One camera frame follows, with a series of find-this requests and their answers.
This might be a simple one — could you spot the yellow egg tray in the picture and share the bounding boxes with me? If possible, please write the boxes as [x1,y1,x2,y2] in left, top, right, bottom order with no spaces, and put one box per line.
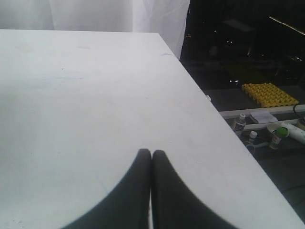
[242,83,299,108]

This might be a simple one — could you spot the tiny white cap bottle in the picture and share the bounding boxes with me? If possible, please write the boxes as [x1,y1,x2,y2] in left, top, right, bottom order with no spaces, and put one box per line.
[249,131,257,143]

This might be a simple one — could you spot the white paper roll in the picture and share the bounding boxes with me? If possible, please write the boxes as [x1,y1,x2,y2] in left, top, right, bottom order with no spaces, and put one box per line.
[280,122,305,144]

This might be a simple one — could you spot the small white cap bottle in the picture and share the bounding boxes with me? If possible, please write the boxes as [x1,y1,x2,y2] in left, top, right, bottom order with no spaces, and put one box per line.
[232,114,246,137]

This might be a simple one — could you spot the green lid container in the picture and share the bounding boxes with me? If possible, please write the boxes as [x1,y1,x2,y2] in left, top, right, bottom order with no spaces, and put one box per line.
[269,127,289,149]

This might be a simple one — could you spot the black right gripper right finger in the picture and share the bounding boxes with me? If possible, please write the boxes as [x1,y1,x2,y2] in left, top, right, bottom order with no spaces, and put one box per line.
[151,150,235,229]

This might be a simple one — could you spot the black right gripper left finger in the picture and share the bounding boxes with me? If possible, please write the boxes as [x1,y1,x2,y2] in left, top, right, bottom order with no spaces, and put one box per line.
[65,149,151,229]

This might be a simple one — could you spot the white shelf rail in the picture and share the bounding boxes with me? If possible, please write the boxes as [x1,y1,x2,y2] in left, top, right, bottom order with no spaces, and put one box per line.
[219,104,305,125]

